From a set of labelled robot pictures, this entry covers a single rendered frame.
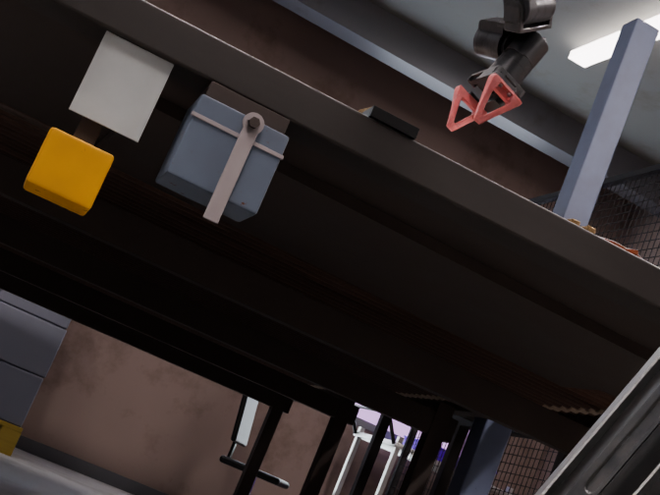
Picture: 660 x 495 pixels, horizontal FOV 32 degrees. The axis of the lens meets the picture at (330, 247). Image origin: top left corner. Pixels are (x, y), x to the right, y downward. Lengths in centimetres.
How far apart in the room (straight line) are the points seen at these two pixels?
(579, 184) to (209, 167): 264
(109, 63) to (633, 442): 98
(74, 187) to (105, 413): 594
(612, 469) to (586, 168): 330
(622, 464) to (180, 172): 88
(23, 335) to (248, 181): 483
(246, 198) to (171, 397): 598
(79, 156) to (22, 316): 483
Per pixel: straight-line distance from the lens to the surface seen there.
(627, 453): 81
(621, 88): 421
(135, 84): 157
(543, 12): 196
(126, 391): 743
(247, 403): 695
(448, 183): 166
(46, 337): 635
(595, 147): 412
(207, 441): 757
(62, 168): 151
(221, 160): 155
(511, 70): 193
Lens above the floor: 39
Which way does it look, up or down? 12 degrees up
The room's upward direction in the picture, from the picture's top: 23 degrees clockwise
